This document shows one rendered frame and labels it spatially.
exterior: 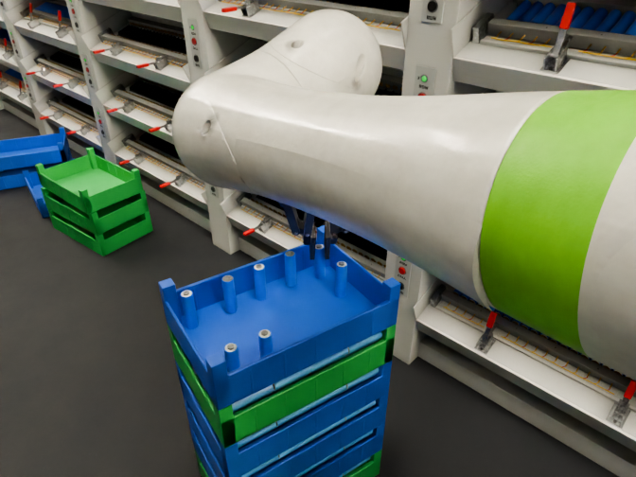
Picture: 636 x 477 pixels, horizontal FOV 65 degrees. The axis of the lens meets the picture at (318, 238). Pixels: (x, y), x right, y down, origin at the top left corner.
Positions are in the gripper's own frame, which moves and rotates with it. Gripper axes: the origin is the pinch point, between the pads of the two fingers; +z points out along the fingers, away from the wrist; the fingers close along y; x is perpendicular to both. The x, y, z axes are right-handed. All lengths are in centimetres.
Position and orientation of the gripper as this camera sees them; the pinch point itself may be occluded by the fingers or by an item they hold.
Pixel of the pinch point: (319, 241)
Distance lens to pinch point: 81.5
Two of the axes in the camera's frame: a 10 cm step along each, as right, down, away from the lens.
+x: -0.6, -8.5, 5.3
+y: 10.0, -0.3, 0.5
